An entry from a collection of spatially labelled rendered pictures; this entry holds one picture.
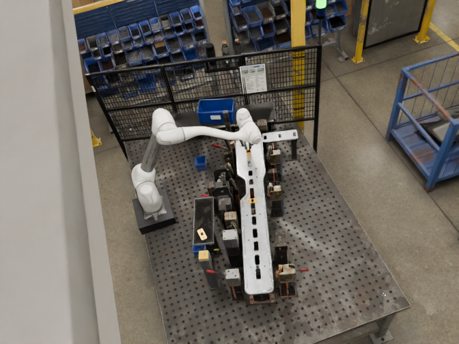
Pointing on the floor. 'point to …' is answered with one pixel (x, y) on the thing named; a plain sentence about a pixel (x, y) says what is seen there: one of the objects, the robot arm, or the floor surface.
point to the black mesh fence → (220, 89)
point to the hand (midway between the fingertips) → (248, 148)
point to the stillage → (427, 130)
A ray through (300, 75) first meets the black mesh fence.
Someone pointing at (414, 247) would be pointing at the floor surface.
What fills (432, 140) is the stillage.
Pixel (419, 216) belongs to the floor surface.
